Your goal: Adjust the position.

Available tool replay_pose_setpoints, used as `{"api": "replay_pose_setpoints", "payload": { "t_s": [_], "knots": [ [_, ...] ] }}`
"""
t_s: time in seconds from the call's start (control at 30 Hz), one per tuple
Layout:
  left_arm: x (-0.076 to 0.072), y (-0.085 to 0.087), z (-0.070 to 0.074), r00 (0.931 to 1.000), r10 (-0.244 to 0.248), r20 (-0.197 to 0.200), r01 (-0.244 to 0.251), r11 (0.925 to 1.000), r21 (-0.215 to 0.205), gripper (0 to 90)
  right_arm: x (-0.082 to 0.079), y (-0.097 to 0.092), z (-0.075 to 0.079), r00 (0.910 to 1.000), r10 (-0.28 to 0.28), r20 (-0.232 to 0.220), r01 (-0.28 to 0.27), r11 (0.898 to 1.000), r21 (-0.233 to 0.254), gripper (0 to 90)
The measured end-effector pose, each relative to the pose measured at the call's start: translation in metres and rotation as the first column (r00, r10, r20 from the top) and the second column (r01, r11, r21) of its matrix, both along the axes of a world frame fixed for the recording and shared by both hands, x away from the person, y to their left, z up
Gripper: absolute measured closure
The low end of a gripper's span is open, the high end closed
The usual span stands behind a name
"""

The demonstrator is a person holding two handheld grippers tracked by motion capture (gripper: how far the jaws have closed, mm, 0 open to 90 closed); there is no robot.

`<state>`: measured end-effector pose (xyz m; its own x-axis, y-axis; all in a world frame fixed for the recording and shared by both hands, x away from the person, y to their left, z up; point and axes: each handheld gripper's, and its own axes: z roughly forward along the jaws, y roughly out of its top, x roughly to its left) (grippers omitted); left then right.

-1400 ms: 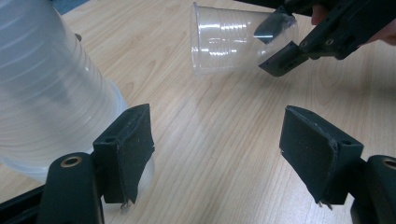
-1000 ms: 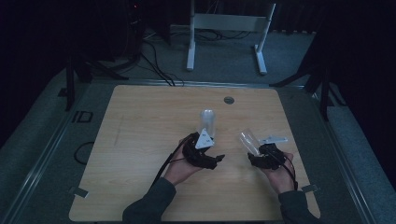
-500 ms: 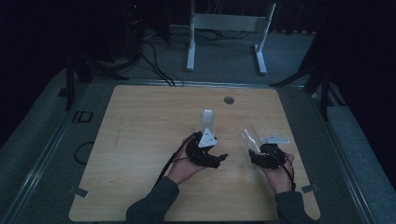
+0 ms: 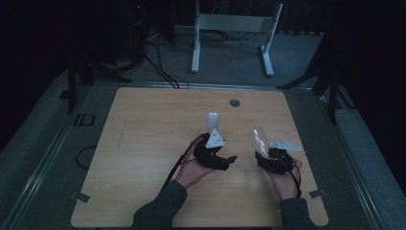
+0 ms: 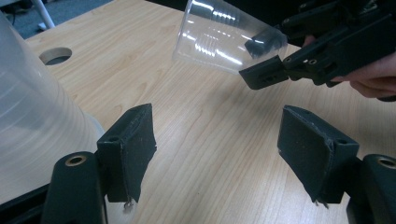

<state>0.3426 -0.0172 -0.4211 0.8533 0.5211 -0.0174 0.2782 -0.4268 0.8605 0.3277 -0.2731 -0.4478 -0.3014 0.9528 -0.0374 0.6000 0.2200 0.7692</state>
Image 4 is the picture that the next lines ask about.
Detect black floor cables bundle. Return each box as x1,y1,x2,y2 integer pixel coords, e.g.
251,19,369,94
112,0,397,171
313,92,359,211
127,30,259,90

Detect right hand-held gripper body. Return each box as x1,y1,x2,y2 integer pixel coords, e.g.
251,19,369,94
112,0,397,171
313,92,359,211
259,138,303,176

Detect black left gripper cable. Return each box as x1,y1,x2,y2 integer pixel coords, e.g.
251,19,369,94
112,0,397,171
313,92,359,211
158,132,209,194

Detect person's left hand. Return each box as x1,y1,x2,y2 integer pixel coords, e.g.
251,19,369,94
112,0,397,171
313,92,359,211
174,145,215,190

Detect grey tape strip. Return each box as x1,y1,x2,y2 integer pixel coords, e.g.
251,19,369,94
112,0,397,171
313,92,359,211
308,189,329,199
74,192,92,204

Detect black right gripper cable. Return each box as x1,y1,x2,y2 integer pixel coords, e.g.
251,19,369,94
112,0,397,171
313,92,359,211
271,149,303,199

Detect white metal stand frame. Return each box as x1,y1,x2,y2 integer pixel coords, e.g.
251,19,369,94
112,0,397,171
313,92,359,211
190,0,284,78

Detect black tripod stand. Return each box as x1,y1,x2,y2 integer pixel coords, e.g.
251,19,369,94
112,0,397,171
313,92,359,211
65,47,133,115
276,47,355,125

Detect single clear plastic cup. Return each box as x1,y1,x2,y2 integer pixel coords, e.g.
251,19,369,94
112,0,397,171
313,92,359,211
250,126,272,159

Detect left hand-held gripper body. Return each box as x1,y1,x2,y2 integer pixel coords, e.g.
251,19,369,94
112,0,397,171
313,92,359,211
192,127,232,172

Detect black floor cable loop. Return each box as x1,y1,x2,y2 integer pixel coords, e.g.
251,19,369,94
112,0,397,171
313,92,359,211
75,145,98,171

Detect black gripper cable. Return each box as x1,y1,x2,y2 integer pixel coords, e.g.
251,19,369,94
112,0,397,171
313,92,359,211
158,132,209,194
271,149,303,199

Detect stack of clear plastic cups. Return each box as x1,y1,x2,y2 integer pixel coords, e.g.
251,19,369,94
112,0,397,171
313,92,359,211
204,111,222,136

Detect person's right hand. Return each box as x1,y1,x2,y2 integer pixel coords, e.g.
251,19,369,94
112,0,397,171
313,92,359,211
269,157,304,201

